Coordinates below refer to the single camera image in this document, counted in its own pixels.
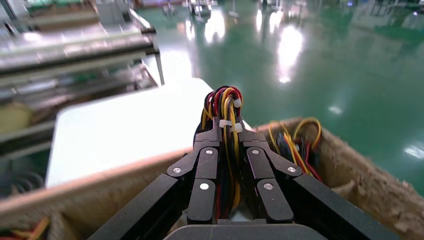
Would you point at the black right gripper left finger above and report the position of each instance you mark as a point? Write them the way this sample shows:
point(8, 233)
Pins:
point(207, 172)

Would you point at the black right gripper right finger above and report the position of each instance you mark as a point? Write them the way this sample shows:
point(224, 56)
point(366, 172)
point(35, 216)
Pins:
point(265, 172)

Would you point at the white work table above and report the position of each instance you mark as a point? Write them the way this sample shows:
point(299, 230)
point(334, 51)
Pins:
point(126, 132)

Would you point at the brown cardboard divider box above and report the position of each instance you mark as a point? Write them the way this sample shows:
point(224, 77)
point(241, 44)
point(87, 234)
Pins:
point(364, 185)

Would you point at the metal pipe rack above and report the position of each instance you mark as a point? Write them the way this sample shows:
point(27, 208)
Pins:
point(82, 43)

